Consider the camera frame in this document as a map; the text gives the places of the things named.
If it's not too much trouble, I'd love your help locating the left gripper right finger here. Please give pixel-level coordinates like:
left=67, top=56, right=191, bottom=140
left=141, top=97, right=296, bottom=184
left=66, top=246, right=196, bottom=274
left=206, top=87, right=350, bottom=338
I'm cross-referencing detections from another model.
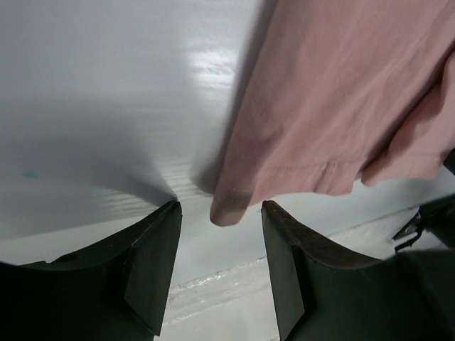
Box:
left=262, top=200, right=454, bottom=340

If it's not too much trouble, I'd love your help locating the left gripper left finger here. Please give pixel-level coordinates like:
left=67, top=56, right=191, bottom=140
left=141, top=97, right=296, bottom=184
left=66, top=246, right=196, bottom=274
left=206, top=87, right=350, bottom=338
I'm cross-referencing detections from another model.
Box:
left=1, top=201, right=182, bottom=340

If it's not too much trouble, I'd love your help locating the pink printed t-shirt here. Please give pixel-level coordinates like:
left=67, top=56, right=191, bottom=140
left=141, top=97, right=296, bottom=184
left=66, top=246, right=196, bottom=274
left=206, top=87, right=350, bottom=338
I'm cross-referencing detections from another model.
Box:
left=210, top=1, right=454, bottom=227

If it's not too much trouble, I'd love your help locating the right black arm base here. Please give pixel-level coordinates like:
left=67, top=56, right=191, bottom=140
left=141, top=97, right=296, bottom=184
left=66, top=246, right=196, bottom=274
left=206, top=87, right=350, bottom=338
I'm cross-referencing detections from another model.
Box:
left=392, top=195, right=454, bottom=253

